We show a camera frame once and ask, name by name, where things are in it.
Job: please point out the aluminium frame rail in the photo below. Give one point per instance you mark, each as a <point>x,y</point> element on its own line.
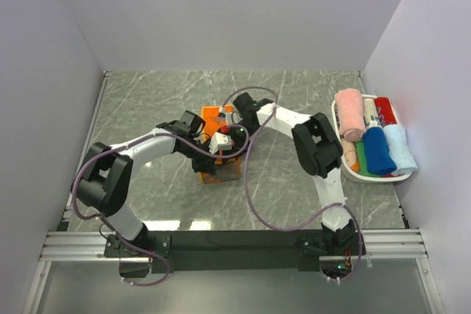
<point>381,244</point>

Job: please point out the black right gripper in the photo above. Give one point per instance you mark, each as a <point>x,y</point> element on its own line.
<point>238,143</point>

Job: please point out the red rolled towel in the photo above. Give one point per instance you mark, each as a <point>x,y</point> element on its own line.
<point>385,112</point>

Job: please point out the cream patterned rolled towel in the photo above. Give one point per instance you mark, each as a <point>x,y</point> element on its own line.
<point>371,117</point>

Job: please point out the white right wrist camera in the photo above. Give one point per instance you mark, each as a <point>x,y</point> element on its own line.
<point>229,115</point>

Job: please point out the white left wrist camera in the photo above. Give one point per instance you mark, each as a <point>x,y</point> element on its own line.
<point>220,142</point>

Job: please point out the white towel basket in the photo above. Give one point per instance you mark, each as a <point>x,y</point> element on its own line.
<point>357,172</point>

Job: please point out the light blue rolled towel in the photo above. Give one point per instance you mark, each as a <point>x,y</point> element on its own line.
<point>398,149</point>

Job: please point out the dark blue rolled towel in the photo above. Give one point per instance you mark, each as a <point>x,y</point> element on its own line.
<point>376,149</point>

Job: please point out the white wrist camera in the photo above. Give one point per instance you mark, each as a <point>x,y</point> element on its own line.
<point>220,142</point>
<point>229,115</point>

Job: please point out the green rolled towel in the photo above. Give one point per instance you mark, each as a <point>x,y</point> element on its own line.
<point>360,150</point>

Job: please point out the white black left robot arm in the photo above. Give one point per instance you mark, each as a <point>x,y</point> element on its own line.
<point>101,186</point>

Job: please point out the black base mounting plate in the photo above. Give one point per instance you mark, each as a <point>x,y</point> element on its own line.
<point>232,250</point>

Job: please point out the pink rolled towel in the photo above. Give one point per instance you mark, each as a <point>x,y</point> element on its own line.
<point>350,106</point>

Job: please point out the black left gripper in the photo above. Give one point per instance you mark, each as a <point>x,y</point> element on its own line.
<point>206,165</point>

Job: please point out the grey orange giraffe towel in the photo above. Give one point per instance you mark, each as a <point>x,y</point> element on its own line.
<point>226,170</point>

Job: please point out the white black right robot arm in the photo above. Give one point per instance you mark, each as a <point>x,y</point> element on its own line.
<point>319,153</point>

